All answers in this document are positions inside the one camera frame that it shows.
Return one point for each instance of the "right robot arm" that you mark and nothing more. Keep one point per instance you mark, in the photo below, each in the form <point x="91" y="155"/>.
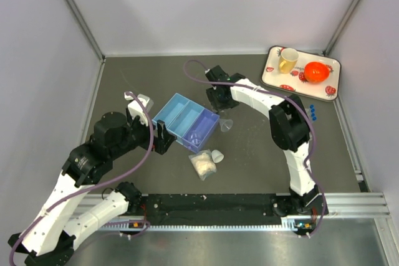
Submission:
<point x="289" y="130"/>

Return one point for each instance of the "orange bowl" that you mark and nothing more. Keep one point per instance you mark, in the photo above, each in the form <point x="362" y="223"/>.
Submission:
<point x="316" y="72"/>

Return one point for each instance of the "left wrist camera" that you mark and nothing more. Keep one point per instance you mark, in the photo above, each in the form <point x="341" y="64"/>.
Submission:
<point x="137" y="107"/>

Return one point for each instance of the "small white plastic cup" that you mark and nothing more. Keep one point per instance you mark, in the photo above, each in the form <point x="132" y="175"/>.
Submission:
<point x="217" y="156"/>

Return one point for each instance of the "clear plastic funnel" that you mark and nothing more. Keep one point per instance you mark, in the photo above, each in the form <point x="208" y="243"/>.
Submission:
<point x="225" y="125"/>

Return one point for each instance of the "bag of cotton balls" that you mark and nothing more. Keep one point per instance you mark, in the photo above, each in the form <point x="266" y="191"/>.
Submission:
<point x="203" y="164"/>

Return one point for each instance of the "yellow mug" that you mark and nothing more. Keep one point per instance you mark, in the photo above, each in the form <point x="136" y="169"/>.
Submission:
<point x="288" y="58"/>

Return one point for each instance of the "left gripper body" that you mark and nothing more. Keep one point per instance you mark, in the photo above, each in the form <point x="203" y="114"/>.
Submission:
<point x="139" y="134"/>

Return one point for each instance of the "clear glass beaker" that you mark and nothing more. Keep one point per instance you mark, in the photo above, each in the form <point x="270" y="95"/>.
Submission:
<point x="194" y="138"/>

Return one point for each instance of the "white cable duct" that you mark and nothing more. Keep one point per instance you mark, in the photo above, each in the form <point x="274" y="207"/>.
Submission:
<point x="285" y="225"/>

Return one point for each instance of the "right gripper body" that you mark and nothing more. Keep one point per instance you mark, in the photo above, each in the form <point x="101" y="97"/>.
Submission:
<point x="217" y="101"/>

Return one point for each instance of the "clear test tube rack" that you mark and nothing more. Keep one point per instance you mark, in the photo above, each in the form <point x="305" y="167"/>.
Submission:
<point x="308" y="112"/>

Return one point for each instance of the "blue three-drawer organizer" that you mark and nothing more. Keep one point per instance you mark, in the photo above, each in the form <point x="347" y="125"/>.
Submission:
<point x="181" y="115"/>

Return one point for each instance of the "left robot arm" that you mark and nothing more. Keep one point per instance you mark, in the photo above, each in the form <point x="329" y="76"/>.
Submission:
<point x="54" y="236"/>

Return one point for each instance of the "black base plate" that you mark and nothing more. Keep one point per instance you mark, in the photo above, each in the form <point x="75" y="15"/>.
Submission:
<point x="225" y="209"/>

